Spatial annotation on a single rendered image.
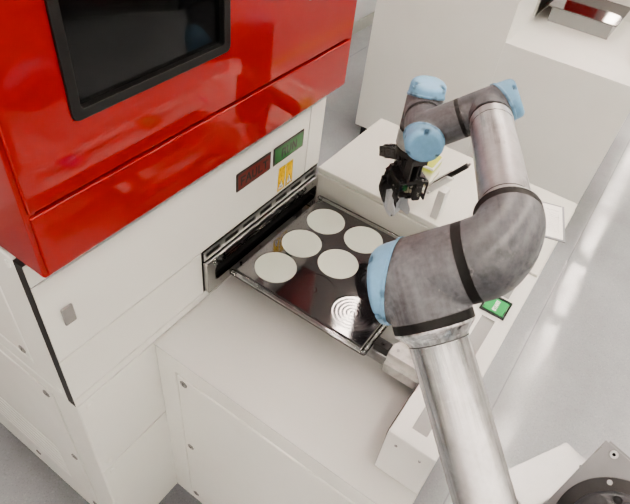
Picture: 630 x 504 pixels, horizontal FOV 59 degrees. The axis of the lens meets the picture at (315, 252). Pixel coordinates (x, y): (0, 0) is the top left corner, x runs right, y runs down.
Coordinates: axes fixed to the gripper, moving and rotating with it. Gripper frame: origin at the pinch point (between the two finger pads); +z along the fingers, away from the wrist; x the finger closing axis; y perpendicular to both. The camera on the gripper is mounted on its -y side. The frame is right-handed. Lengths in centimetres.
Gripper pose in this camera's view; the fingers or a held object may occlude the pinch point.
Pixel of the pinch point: (390, 209)
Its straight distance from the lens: 138.1
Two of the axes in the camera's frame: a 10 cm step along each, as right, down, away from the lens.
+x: 9.6, -1.1, 2.6
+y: 2.6, 7.0, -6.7
